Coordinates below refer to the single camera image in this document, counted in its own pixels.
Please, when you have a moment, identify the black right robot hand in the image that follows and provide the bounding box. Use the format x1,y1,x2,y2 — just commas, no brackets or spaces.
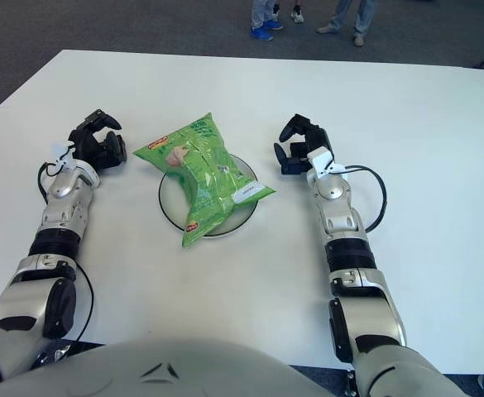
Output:
273,114,344,179

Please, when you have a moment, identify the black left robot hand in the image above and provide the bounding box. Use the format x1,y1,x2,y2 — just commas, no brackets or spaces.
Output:
50,109,127,177

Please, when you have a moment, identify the green snack bag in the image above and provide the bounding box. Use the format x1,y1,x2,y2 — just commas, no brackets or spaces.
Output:
132,111,276,249

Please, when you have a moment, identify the white plate black rim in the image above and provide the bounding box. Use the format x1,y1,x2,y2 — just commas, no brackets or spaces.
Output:
158,152,261,239

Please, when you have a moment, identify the person with beige shoes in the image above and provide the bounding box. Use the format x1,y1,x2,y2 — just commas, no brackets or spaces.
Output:
315,0,378,47

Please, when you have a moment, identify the person with blue shoes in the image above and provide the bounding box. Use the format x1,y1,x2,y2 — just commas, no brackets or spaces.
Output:
249,0,284,41

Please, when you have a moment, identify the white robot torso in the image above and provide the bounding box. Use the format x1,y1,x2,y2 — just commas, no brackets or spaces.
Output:
0,337,338,397

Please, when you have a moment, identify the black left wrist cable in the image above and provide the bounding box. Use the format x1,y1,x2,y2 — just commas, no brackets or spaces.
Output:
37,144,76,203

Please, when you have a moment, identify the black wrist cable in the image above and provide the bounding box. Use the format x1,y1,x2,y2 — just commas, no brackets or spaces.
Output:
340,165,388,235
37,144,76,203

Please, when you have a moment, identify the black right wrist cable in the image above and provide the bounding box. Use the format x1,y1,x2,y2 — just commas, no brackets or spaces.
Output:
340,165,388,235

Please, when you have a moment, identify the black left elbow cable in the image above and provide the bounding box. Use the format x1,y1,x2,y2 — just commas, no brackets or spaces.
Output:
69,264,95,342

